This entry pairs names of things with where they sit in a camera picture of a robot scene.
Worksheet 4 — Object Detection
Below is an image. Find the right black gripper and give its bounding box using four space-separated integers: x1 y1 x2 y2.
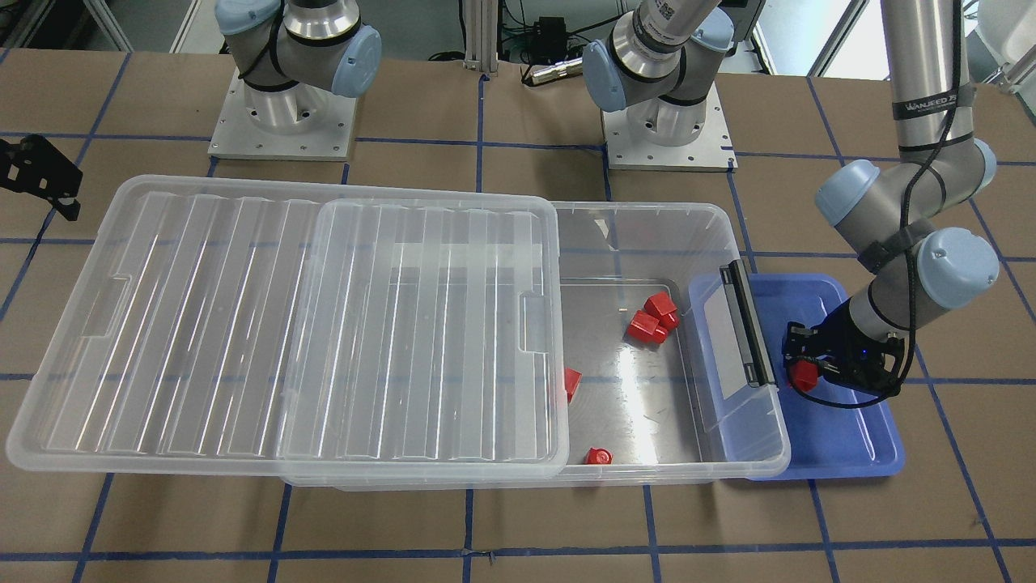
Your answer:
1 135 83 222

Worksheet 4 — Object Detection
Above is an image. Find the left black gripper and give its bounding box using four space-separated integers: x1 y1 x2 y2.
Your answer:
781 304 907 398

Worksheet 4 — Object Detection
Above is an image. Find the red block from tray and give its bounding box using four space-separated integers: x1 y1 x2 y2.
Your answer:
788 360 821 393

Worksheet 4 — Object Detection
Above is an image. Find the clear plastic box lid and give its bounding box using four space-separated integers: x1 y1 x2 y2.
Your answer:
6 176 570 487

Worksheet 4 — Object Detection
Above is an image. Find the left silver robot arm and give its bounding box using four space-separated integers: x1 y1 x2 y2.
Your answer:
581 1 1000 406

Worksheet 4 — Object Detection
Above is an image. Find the clear plastic storage box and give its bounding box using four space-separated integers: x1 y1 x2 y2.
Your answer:
275 202 792 490

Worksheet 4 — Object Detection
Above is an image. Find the red block in box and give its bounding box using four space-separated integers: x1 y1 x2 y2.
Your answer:
563 368 584 403
582 447 614 466
626 310 669 344
643 291 680 330

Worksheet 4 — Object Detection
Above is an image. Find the blue plastic tray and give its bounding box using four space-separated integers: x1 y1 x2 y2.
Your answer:
683 270 904 480

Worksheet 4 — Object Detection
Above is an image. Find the black box latch handle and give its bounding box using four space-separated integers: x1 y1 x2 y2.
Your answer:
720 259 776 388

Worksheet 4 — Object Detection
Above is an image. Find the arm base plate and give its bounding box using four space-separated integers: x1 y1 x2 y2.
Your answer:
601 85 739 172
208 70 358 162

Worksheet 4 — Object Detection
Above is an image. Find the aluminium frame post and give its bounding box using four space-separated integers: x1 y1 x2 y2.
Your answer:
460 1 502 76

